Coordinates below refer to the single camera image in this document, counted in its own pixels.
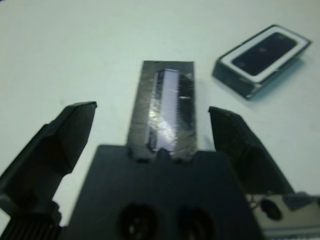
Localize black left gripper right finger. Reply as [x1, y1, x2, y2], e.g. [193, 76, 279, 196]
[208, 105, 296, 197]

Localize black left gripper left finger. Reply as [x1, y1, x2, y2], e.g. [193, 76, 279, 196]
[0, 100, 98, 226]

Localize black box lid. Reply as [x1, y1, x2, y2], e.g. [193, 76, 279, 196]
[126, 59, 200, 161]

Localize black box base white insert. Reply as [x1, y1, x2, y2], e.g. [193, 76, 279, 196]
[211, 24, 312, 101]

